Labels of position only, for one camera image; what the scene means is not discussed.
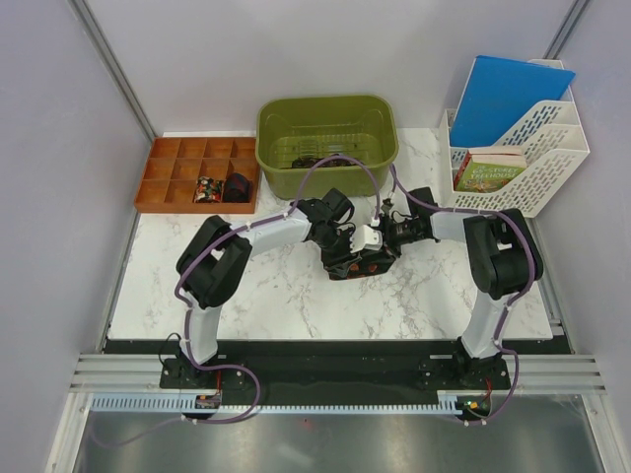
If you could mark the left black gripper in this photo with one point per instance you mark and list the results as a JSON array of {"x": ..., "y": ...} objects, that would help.
[{"x": 330, "y": 263}]

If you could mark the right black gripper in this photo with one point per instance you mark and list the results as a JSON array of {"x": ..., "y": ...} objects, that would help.
[{"x": 388, "y": 242}]

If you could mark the black orange floral tie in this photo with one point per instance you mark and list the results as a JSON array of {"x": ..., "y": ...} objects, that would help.
[{"x": 370, "y": 263}]

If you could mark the orange compartment tray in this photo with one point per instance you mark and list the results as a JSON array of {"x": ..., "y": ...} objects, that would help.
[{"x": 174, "y": 164}]

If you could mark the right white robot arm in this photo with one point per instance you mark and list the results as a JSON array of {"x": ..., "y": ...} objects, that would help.
[{"x": 504, "y": 263}]

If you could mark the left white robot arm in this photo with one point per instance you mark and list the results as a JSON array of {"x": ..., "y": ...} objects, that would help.
[{"x": 212, "y": 266}]

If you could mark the green treehouse book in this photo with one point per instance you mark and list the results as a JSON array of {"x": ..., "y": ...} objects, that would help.
[{"x": 488, "y": 169}]

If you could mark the dark tie in basin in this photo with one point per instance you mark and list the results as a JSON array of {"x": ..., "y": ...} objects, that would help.
[{"x": 332, "y": 161}]

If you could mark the rolled dark navy tie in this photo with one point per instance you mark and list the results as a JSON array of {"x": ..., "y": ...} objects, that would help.
[{"x": 236, "y": 188}]

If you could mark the olive green plastic basin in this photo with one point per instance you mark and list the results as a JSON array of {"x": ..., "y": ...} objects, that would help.
[{"x": 358, "y": 126}]

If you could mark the rolled colourful floral tie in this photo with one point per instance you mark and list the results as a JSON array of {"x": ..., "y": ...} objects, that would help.
[{"x": 208, "y": 190}]

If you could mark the blue folder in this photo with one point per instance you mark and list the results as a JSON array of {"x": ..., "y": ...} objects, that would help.
[{"x": 498, "y": 93}]

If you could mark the white file organizer rack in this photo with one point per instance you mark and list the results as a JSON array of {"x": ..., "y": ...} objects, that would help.
[{"x": 554, "y": 148}]

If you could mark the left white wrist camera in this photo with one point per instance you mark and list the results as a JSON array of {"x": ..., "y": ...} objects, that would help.
[{"x": 365, "y": 238}]

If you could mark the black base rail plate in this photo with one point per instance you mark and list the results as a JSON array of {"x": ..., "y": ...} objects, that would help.
[{"x": 392, "y": 370}]

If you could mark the grey slotted cable duct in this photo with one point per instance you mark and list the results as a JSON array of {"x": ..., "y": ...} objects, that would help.
[{"x": 201, "y": 403}]

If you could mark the aluminium frame rail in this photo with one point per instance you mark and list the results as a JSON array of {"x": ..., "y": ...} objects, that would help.
[{"x": 538, "y": 374}]

